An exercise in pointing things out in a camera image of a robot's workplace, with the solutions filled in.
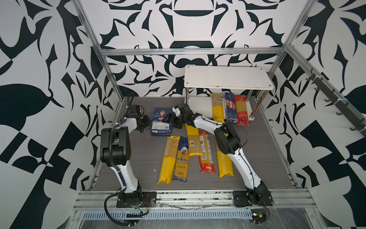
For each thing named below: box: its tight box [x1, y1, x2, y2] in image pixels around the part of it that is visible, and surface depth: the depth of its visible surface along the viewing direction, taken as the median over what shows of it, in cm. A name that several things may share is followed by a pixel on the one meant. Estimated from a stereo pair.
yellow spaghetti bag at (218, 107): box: [211, 93, 225, 124], surface depth 106 cm
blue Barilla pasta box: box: [149, 107, 174, 137], surface depth 98 cm
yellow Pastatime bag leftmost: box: [157, 135, 181, 185], surface depth 87 cm
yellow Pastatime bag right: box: [216, 148, 236, 178], surface depth 83 cm
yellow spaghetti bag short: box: [184, 123, 204, 157], surface depth 92 cm
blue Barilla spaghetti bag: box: [224, 92, 238, 125], surface depth 103 cm
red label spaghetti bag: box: [198, 130, 216, 174], surface depth 88 cm
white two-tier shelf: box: [183, 65, 275, 121], surface depth 102 cm
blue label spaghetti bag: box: [172, 136, 190, 182], surface depth 87 cm
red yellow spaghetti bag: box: [234, 94, 250, 127], surface depth 104 cm
